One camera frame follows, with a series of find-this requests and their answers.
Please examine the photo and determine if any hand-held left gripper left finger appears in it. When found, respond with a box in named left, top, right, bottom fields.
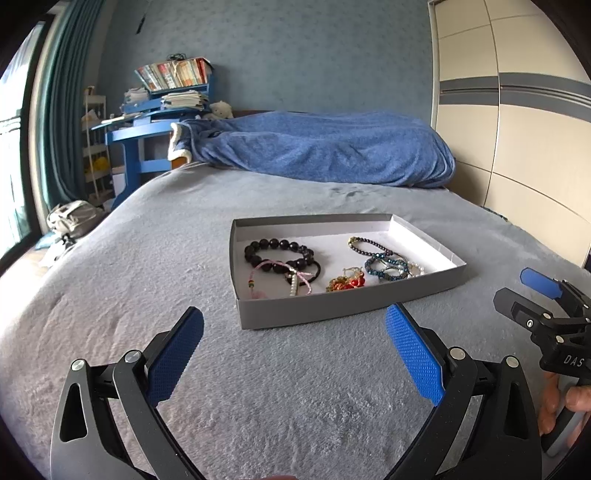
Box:
left=50, top=305, right=206, bottom=480

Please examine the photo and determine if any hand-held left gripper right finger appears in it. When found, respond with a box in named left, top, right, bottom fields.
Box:
left=385, top=302, right=543, bottom=480

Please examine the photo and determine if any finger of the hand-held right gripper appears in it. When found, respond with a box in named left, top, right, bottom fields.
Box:
left=519, top=268, right=591, bottom=320
left=493, top=288, right=574, bottom=333

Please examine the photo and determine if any red gold charm bracelet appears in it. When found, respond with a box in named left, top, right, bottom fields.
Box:
left=327, top=270, right=368, bottom=293

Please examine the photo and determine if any blue bead bracelet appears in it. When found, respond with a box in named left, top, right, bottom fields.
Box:
left=364, top=255, right=411, bottom=281

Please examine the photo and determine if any small dark bead bracelet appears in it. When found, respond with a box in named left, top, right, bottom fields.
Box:
left=348, top=236, right=396, bottom=260

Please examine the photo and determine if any large black bead bracelet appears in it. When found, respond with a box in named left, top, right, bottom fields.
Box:
left=244, top=237, right=315, bottom=273

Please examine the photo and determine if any pink cord bracelet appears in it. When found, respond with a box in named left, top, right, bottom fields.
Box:
left=249, top=261, right=315, bottom=299

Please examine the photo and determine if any grey cardboard tray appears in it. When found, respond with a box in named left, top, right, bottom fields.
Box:
left=229, top=213, right=467, bottom=330

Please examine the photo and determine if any person's right hand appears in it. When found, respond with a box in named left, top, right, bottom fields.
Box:
left=538, top=371, right=591, bottom=449

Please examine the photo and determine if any beige wardrobe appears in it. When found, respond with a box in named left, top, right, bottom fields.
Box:
left=427, top=0, right=591, bottom=268

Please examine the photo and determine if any grey bag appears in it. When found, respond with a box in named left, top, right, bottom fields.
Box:
left=46, top=199, right=105, bottom=238

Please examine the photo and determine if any blue desk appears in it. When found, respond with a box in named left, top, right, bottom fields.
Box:
left=91, top=76, right=218, bottom=208

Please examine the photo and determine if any blue blanket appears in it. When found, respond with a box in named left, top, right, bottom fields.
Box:
left=170, top=110, right=455, bottom=188

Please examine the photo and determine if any stack of papers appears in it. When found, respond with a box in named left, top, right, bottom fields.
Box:
left=122, top=88, right=208, bottom=114

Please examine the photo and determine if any white shelf rack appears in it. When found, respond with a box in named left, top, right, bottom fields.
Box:
left=81, top=85, right=116, bottom=204

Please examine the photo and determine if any teal curtain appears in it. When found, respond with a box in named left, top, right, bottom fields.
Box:
left=32, top=0, right=109, bottom=217

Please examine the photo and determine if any dark framed window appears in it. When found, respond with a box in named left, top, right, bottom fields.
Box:
left=0, top=60, right=47, bottom=259

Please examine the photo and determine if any row of books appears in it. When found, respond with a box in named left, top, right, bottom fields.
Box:
left=135, top=56, right=214, bottom=90

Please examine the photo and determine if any black hair tie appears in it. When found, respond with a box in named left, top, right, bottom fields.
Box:
left=259, top=259, right=322, bottom=296

